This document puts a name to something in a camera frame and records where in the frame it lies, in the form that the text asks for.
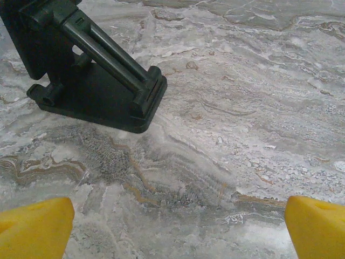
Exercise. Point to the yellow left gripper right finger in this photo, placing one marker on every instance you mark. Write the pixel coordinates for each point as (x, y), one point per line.
(318, 232)

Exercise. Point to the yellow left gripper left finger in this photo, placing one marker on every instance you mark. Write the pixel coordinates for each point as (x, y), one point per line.
(32, 229)

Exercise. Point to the black phone stand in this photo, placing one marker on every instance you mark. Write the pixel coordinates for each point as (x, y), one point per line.
(94, 91)

